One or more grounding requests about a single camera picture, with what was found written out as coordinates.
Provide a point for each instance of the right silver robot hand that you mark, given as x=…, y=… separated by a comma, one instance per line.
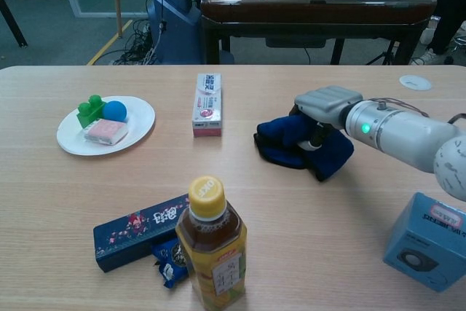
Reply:
x=327, y=103

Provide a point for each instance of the blue cloth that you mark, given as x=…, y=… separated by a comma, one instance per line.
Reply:
x=280, y=132

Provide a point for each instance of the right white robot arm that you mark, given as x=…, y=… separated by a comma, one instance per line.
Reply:
x=407, y=136

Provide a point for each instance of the black tripod stand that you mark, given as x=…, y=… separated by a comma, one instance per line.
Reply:
x=386, y=54

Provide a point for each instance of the white round grommet cap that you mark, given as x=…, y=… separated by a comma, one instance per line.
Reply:
x=415, y=82

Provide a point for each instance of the brown mahjong table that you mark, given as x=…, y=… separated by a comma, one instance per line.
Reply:
x=309, y=8

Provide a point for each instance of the white sneaker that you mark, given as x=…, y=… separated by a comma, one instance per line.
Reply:
x=431, y=58

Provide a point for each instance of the white toothpaste box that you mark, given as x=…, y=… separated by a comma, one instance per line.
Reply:
x=207, y=103

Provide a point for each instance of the black trousers of bystander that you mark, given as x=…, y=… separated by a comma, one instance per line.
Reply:
x=448, y=16

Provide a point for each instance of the light blue cardboard box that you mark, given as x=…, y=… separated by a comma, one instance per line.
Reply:
x=422, y=245

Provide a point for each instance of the tea bottle yellow cap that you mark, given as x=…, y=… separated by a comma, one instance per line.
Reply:
x=211, y=245

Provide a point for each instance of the white paper plate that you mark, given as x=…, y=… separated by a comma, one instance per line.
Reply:
x=142, y=121

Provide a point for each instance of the blue ball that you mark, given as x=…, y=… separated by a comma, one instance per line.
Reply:
x=114, y=111

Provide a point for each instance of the pink eraser block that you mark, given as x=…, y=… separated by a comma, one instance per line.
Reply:
x=105, y=130

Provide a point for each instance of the blue snack packet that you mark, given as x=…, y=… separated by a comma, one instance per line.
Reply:
x=169, y=267

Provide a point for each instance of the dark blue floral box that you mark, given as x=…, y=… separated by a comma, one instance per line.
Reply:
x=127, y=231

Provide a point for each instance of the green toy brick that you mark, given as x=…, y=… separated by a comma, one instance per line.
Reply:
x=89, y=112

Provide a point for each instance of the black table leg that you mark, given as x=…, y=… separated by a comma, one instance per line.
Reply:
x=12, y=19

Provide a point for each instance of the blue machine pedestal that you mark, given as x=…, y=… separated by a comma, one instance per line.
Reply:
x=174, y=16

